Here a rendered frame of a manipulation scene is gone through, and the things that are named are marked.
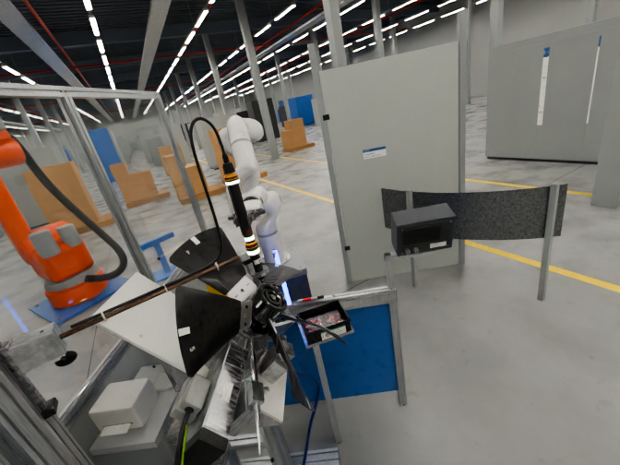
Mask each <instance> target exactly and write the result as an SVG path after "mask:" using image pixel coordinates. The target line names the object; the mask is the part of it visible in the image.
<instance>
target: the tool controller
mask: <svg viewBox="0 0 620 465"><path fill-rule="evenodd" d="M455 220H456V215H455V214H454V212H453V211H452V210H451V208H450V207H449V206H448V204H447V203H443V204H438V205H433V206H427V207H422V208H417V209H407V210H403V211H397V212H392V213H391V243H392V244H393V247H394V249H395V252H396V254H397V256H406V255H412V254H418V253H422V252H428V251H434V250H439V249H445V248H450V247H452V242H453V234H454V228H455Z"/></svg>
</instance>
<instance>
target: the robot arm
mask: <svg viewBox="0 0 620 465"><path fill-rule="evenodd" d="M219 135H220V137H221V142H222V144H223V147H224V150H225V152H227V153H228V154H230V155H231V156H232V157H233V158H234V161H235V165H236V168H235V172H234V173H237V174H238V177H239V181H240V182H239V183H238V184H239V186H240V188H241V186H242V185H243V193H242V196H243V200H244V205H245V208H246V212H247V221H248V224H249V225H251V224H252V222H253V221H258V220H261V219H262V217H263V214H267V216H266V217H265V218H264V219H263V220H262V221H260V222H259V223H258V224H257V225H256V233H257V236H258V240H259V242H260V245H261V249H262V252H263V256H264V257H263V258H262V259H261V262H264V263H274V264H276V261H275V258H274V255H273V251H272V250H273V249H278V252H279V256H280V262H281V264H282V265H284V264H286V263H287V262H288V261H289V260H290V258H291V256H290V254H289V253H287V252H283V250H282V246H281V242H280V237H279V233H278V229H277V225H276V218H277V215H278V213H279V211H280V207H281V198H280V195H279V194H278V193H277V192H275V191H268V192H267V191H266V189H265V188H264V187H262V186H259V185H258V184H259V181H260V171H259V167H258V163H257V160H256V157H255V153H254V150H253V146H252V143H254V142H257V141H258V140H260V139H261V138H262V137H263V136H264V129H263V126H262V125H261V124H260V123H259V122H258V121H257V120H255V119H251V118H242V117H240V116H238V115H233V116H231V117H230V118H229V120H228V122H227V127H224V128H223V129H222V130H221V131H220V132H219ZM226 197H227V201H228V206H229V209H230V211H231V213H232V215H230V216H228V221H233V224H235V226H236V228H237V227H239V223H238V220H237V218H236V214H235V211H234V208H233V203H232V200H231V197H230V194H229V191H228V187H227V185H226Z"/></svg>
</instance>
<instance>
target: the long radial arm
mask: <svg viewBox="0 0 620 465"><path fill-rule="evenodd" d="M248 353H249V351H247V350H245V349H244V348H242V347H240V346H239V345H236V344H235V343H233V342H232V341H230V342H229V343H228V344H227V345H226V346H225V348H224V349H223V350H222V351H221V352H220V354H219V355H218V356H217V357H216V358H217V361H216V363H215V364H214V365H212V367H211V368H210V369H209V372H208V375H207V377H206V379H208V380H210V381H211V383H210V387H209V392H208V394H207V396H206V399H205V402H204V405H203V408H202V410H201V411H200V412H199V413H198V414H197V417H196V419H195V420H194V421H193V422H192V423H191V424H189V425H188V427H187V436H186V443H187V442H188V441H189V440H190V439H191V438H192V437H193V436H194V435H195V434H196V433H197V432H198V431H199V430H200V429H201V428H202V427H205V428H207V429H209V430H210V431H212V432H214V433H216V434H218V435H221V436H223V437H226V438H228V437H229V433H230V430H231V426H232V422H233V416H234V411H235V407H236V403H237V400H238V396H239V392H240V388H241V384H242V380H243V376H244V370H245V366H246V362H247V358H248Z"/></svg>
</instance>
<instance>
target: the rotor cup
mask: <svg viewBox="0 0 620 465"><path fill-rule="evenodd" d="M271 294H273V295H274V296H275V297H276V299H275V300H274V299H272V298H271V296H270V295H271ZM251 299H252V302H253V304H252V316H251V325H250V327H249V328H245V329H244V331H245V332H247V333H248V334H250V335H252V336H254V337H259V338H261V337H265V336H266V335H267V334H268V318H270V319H271V321H272V323H273V322H274V321H275V320H276V319H277V318H278V317H279V316H280V315H281V314H282V313H283V312H284V311H285V310H286V308H287V300H286V298H285V296H284V295H283V293H282V292H281V291H280V290H279V289H278V288H276V287H275V286H273V285H271V284H267V283H263V284H261V285H260V286H259V287H258V288H257V289H256V290H255V292H254V293H253V294H252V295H251V296H250V297H249V298H248V300H251ZM260 301H262V304H261V305H260V306H259V307H258V308H256V306H257V304H258V303H259V302H260ZM277 313H279V314H278V315H277V316H276V317H275V318H273V317H274V316H275V315H276V314H277Z"/></svg>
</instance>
